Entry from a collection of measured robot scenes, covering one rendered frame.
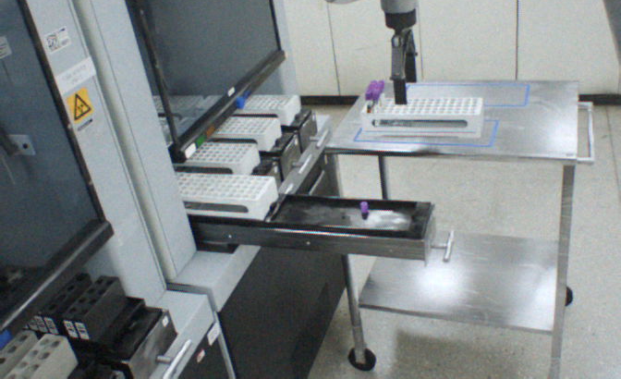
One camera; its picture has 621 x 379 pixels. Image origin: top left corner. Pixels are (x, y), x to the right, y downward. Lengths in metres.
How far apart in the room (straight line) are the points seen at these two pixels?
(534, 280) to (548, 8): 1.83
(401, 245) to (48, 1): 0.77
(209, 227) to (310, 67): 2.50
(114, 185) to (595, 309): 1.68
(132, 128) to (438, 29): 2.54
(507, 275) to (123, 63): 1.30
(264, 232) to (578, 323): 1.26
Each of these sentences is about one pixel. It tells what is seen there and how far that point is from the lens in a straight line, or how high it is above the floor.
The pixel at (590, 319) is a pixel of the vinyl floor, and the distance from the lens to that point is 2.29.
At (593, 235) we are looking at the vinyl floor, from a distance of 2.66.
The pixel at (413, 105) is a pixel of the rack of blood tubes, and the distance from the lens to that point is 1.61.
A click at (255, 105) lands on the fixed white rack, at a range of 1.80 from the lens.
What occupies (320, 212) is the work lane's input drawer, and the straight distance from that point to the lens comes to 1.36.
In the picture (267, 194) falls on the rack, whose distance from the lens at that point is 1.36.
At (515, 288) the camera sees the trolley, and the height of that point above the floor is 0.28.
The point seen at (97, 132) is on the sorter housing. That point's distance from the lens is 1.13.
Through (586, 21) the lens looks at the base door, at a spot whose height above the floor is 0.48.
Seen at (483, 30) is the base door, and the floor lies 0.46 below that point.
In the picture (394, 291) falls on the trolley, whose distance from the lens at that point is 1.93.
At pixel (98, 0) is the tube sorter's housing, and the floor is 1.33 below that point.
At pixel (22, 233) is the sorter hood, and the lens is 1.00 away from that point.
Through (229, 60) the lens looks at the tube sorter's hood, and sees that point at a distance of 1.52.
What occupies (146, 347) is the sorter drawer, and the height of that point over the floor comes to 0.79.
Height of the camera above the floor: 1.54
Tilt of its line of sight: 29 degrees down
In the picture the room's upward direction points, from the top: 10 degrees counter-clockwise
